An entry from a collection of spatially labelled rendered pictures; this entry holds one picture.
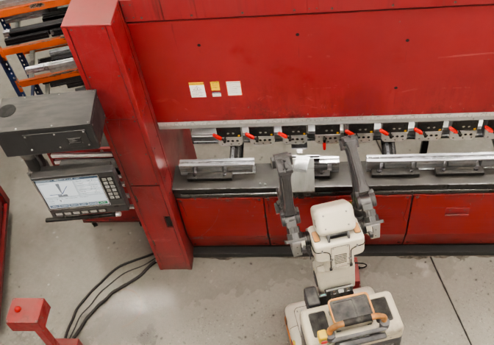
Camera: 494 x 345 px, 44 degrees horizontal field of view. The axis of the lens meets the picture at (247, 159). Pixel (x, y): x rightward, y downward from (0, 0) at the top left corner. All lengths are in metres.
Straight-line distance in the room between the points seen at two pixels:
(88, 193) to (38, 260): 1.77
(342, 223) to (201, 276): 1.72
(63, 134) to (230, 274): 1.99
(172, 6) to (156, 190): 1.30
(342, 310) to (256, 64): 1.42
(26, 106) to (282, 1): 1.39
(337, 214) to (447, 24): 1.10
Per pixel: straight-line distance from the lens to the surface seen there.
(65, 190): 3.46
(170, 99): 3.58
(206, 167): 4.02
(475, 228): 4.49
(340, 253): 3.34
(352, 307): 3.47
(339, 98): 3.51
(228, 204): 4.12
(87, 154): 4.31
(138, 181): 3.87
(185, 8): 3.12
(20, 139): 3.24
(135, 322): 4.61
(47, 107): 3.23
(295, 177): 3.83
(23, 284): 5.08
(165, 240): 4.39
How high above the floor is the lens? 4.00
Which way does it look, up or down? 49 degrees down
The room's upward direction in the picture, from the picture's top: 9 degrees counter-clockwise
